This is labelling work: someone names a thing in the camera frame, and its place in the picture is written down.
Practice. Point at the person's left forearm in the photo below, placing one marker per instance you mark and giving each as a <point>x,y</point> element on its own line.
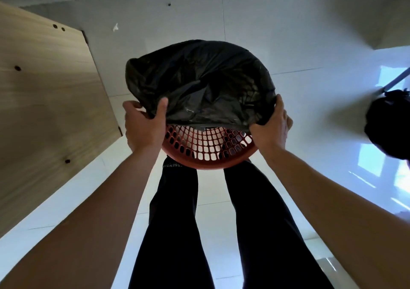
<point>80,228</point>

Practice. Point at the grey metal bar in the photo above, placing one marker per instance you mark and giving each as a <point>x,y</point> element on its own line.
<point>397,79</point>

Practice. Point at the person's left hand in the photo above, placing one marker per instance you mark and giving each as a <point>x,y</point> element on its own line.
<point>144,131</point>

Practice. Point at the black backpack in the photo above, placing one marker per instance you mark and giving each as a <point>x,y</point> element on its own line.
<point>390,125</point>

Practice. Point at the red plastic mesh bin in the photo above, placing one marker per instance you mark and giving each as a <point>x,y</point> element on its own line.
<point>208,163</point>

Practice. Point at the person's black trousers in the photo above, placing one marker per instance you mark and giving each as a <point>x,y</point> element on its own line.
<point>173,234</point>

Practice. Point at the small white paper scrap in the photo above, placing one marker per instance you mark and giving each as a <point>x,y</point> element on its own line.
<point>115,27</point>

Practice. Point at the black plastic trash bag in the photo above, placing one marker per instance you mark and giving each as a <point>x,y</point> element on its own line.
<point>198,74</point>

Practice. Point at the light wooden desk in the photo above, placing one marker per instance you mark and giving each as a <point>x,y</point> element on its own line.
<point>48,106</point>

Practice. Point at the person's right forearm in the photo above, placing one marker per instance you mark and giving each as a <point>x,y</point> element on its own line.
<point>346,218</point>

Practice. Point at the person's right hand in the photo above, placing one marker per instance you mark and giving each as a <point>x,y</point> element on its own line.
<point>272,135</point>

